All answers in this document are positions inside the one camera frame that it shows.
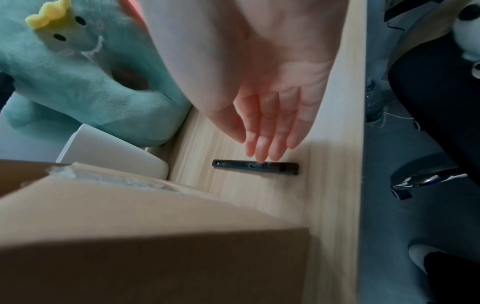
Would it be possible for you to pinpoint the person's right hand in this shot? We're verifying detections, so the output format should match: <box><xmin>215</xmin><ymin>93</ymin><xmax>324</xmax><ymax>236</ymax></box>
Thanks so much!
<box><xmin>138</xmin><ymin>0</ymin><xmax>350</xmax><ymax>163</ymax></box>

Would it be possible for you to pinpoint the clear plastic water bottle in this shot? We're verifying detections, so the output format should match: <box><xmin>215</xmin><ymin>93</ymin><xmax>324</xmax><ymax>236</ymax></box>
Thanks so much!
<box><xmin>364</xmin><ymin>76</ymin><xmax>387</xmax><ymax>126</ymax></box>

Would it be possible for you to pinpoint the black plastic bar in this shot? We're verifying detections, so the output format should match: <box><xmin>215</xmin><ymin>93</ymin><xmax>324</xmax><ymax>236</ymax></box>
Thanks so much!
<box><xmin>212</xmin><ymin>159</ymin><xmax>300</xmax><ymax>176</ymax></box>

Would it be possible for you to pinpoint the black office chair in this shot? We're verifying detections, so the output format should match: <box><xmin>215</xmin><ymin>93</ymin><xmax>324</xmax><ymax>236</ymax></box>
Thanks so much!
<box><xmin>387</xmin><ymin>33</ymin><xmax>480</xmax><ymax>201</ymax></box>

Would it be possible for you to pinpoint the panda plush toy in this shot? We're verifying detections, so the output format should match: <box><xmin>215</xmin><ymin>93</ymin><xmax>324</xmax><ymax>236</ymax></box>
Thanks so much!
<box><xmin>450</xmin><ymin>0</ymin><xmax>480</xmax><ymax>80</ymax></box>

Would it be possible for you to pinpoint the white plastic container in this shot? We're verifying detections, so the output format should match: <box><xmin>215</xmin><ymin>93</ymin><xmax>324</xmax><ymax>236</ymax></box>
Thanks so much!
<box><xmin>55</xmin><ymin>123</ymin><xmax>171</xmax><ymax>181</ymax></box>

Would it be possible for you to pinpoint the teal plush dinosaur toy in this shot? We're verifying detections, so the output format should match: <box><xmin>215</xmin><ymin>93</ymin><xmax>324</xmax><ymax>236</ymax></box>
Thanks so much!
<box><xmin>0</xmin><ymin>0</ymin><xmax>194</xmax><ymax>148</ymax></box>

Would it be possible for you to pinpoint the brown cardboard box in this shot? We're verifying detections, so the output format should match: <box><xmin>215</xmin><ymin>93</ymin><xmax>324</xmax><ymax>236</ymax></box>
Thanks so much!
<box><xmin>0</xmin><ymin>159</ymin><xmax>312</xmax><ymax>304</ymax></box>

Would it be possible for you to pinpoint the white shoe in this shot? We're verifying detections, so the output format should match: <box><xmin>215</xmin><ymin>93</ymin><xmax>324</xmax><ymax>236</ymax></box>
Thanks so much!
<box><xmin>408</xmin><ymin>243</ymin><xmax>448</xmax><ymax>275</ymax></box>

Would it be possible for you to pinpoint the black trouser leg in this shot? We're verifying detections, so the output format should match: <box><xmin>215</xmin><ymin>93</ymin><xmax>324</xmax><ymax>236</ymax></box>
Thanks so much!
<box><xmin>423</xmin><ymin>250</ymin><xmax>480</xmax><ymax>304</ymax></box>

